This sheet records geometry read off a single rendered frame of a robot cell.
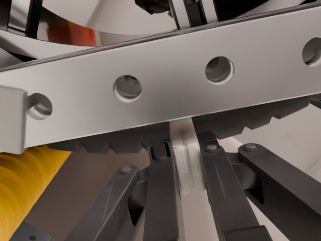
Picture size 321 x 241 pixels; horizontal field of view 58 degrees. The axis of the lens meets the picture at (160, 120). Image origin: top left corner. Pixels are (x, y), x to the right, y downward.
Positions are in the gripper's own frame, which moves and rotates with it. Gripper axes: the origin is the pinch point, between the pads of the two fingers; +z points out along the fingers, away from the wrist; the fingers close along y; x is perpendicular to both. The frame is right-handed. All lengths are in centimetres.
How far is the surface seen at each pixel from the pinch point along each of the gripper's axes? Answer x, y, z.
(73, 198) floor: -46, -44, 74
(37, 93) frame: 5.5, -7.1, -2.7
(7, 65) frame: 7.1, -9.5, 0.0
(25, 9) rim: 10.8, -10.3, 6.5
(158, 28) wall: 3, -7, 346
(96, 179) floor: -49, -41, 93
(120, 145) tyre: -1.0, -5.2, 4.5
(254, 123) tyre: -1.3, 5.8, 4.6
